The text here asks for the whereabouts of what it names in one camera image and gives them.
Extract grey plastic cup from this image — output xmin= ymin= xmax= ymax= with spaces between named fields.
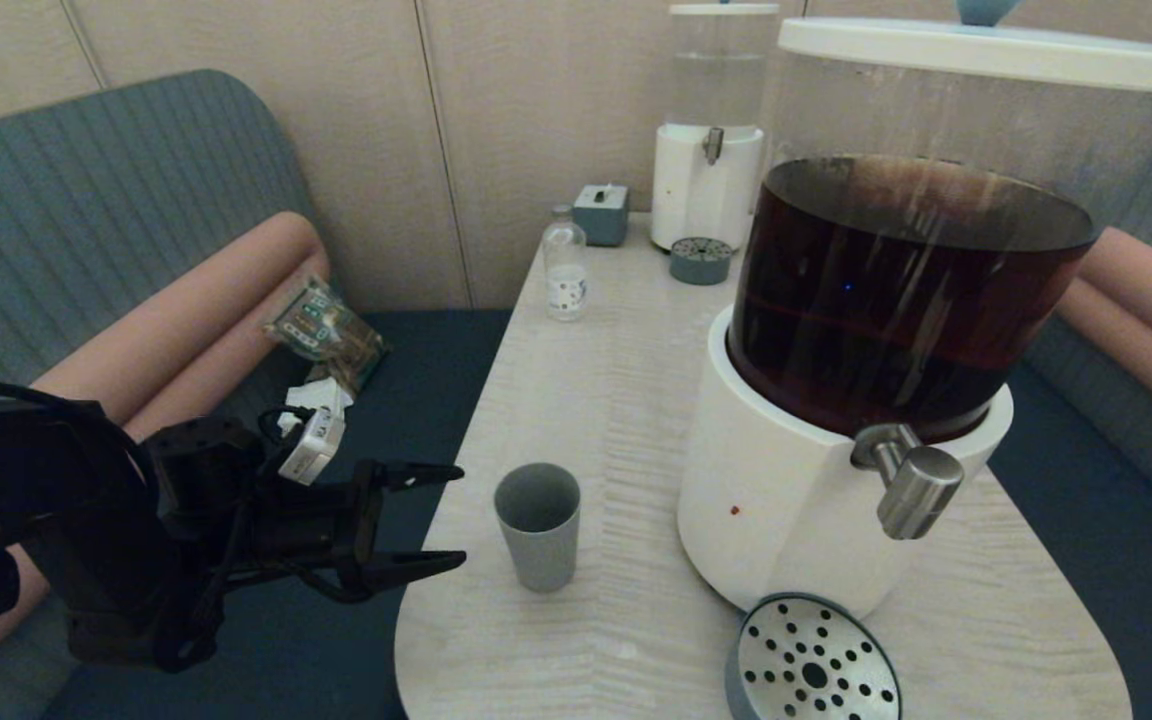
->
xmin=494 ymin=462 xmax=582 ymax=593

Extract large steel dispenser tap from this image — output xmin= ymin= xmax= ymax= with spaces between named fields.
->
xmin=851 ymin=424 xmax=965 ymax=541

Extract dark blue bench seat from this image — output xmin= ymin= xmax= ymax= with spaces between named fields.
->
xmin=41 ymin=310 xmax=515 ymax=720
xmin=986 ymin=360 xmax=1152 ymax=720

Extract white folded napkins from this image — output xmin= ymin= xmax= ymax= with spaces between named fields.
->
xmin=281 ymin=378 xmax=355 ymax=421

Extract green printed snack packet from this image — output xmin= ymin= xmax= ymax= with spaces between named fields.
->
xmin=264 ymin=277 xmax=389 ymax=393

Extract clear plastic bottle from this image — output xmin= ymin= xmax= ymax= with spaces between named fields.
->
xmin=543 ymin=204 xmax=589 ymax=321

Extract grey tissue box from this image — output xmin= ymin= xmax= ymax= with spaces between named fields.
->
xmin=573 ymin=183 xmax=630 ymax=247

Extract small grey drip tray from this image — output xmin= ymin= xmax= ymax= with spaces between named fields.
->
xmin=670 ymin=236 xmax=734 ymax=286

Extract large dispenser with brown tea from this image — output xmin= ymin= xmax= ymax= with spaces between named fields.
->
xmin=677 ymin=50 xmax=1152 ymax=619

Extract grey-blue ribbed bench backrest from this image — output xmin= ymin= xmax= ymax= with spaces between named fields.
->
xmin=1021 ymin=85 xmax=1152 ymax=546
xmin=0 ymin=69 xmax=322 ymax=720

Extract small dispenser with clear water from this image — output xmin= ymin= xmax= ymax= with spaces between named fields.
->
xmin=651 ymin=12 xmax=777 ymax=251

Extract large perforated steel drip tray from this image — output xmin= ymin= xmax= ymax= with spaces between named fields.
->
xmin=725 ymin=593 xmax=902 ymax=720

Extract small white dispenser lid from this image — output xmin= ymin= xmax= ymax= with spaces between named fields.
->
xmin=669 ymin=0 xmax=780 ymax=17

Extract large white dispenser lid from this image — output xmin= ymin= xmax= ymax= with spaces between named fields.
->
xmin=777 ymin=0 xmax=1152 ymax=94

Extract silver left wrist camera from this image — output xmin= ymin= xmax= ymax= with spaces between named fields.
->
xmin=278 ymin=404 xmax=347 ymax=487

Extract thin black camera cable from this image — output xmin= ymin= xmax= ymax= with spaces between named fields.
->
xmin=258 ymin=404 xmax=315 ymax=451

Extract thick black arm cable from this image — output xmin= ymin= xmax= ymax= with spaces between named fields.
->
xmin=0 ymin=376 xmax=152 ymax=481

